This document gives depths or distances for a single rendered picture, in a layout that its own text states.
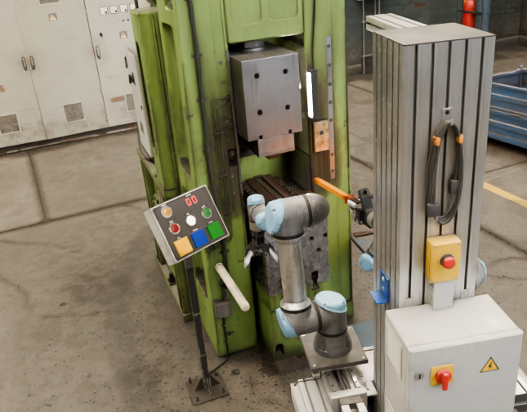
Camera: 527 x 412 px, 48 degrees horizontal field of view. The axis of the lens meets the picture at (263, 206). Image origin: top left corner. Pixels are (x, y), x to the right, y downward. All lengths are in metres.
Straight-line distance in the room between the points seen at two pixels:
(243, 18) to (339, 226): 1.35
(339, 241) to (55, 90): 5.22
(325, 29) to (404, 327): 1.82
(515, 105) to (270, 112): 4.00
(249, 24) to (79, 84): 5.25
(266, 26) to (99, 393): 2.23
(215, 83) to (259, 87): 0.23
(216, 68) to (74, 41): 5.12
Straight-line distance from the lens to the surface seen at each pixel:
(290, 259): 2.12
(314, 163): 3.35
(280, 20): 3.10
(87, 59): 8.06
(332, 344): 2.33
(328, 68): 3.25
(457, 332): 1.83
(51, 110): 8.10
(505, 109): 6.69
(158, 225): 2.79
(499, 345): 1.86
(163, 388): 3.59
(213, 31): 2.99
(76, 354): 4.03
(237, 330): 3.65
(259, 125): 3.00
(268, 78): 2.96
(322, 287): 3.47
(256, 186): 3.41
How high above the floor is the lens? 2.32
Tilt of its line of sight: 25 degrees down
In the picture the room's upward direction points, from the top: 5 degrees counter-clockwise
